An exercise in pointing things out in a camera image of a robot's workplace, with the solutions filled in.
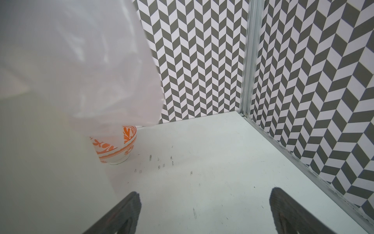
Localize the orange patterned white bowl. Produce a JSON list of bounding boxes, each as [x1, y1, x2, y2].
[[90, 125, 137, 165]]

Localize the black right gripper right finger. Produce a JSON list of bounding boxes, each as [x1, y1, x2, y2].
[[269, 187, 334, 234]]

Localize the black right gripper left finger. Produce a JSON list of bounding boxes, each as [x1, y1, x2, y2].
[[84, 191, 142, 234]]

